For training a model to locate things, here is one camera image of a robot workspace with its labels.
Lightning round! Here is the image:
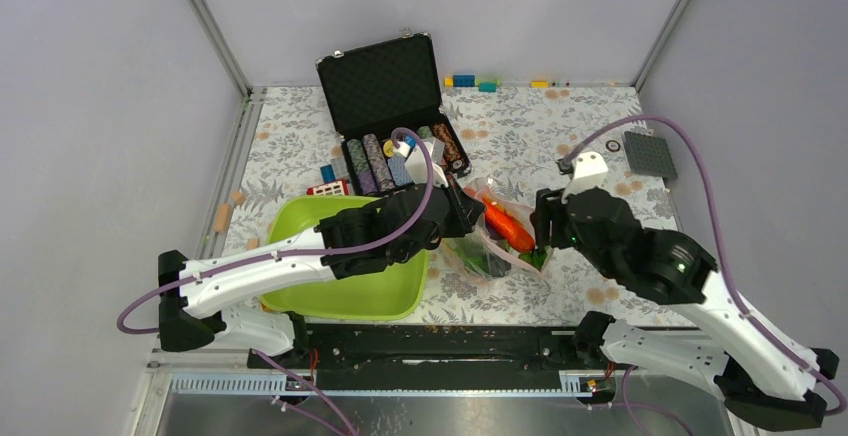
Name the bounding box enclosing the green napa cabbage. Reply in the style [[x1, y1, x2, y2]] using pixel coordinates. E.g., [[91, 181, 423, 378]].
[[454, 238, 512, 280]]

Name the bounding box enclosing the clear pink zip top bag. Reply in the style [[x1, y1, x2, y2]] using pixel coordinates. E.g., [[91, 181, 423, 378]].
[[442, 178, 549, 281]]

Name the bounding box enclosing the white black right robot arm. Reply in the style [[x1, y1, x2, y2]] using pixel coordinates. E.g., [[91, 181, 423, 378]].
[[531, 152, 839, 432]]

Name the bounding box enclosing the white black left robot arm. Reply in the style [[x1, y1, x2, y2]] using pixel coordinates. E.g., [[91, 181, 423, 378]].
[[158, 182, 485, 367]]

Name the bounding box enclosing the dark grey building baseplate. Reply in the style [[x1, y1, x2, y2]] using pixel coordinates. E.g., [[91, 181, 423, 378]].
[[623, 131, 678, 180]]

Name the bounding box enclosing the green plastic tray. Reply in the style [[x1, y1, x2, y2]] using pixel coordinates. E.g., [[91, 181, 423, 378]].
[[259, 195, 430, 321]]

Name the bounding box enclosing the floral tablecloth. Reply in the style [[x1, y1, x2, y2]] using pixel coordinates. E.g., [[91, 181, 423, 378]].
[[223, 87, 685, 327]]

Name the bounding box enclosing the red white toy piece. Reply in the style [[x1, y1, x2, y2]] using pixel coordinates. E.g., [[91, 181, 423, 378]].
[[306, 179, 350, 196]]

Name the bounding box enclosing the blue toy brick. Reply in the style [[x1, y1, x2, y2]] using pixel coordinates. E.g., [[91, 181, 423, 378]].
[[320, 165, 336, 184]]

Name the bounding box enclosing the black poker chip case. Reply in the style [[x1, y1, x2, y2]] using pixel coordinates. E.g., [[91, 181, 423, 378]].
[[315, 33, 471, 196]]

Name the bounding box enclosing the blue yellow brick row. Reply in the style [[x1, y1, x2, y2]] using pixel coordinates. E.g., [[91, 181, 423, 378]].
[[443, 74, 501, 93]]

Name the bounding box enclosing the wooden block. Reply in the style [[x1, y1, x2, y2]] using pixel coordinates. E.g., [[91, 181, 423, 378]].
[[212, 203, 233, 234]]

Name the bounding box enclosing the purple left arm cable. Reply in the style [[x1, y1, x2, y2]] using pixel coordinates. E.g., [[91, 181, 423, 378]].
[[117, 128, 439, 436]]

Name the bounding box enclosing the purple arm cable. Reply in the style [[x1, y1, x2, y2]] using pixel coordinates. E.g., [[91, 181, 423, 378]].
[[117, 128, 439, 436], [557, 114, 848, 436]]

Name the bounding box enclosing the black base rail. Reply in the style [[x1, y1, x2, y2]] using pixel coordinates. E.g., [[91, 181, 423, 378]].
[[271, 311, 615, 392]]

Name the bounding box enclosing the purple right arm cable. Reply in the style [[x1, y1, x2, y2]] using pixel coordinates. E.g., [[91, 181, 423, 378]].
[[557, 114, 848, 436]]

